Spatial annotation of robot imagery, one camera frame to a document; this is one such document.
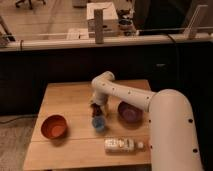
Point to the black office chair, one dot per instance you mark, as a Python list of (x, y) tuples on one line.
[(17, 4)]

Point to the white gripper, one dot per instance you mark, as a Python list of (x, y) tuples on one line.
[(101, 99)]

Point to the dark red grape bunch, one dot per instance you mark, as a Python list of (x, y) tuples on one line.
[(96, 110)]

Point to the white plastic bottle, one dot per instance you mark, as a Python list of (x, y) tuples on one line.
[(122, 145)]

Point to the white angled bracket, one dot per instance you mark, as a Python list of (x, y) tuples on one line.
[(191, 30)]

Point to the purple bowl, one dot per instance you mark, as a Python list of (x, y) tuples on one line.
[(129, 113)]

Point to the white cardboard box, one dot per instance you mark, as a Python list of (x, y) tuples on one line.
[(110, 17)]

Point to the grey upright post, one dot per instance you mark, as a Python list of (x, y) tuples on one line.
[(98, 25)]

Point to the dark bowl on counter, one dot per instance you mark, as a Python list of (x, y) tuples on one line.
[(125, 24)]

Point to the red bowl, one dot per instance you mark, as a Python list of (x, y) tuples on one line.
[(54, 127)]

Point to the small blue cup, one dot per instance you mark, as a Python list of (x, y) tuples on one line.
[(98, 123)]

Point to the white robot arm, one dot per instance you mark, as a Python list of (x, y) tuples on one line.
[(173, 137)]

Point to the wooden table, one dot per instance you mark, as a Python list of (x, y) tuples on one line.
[(82, 146)]

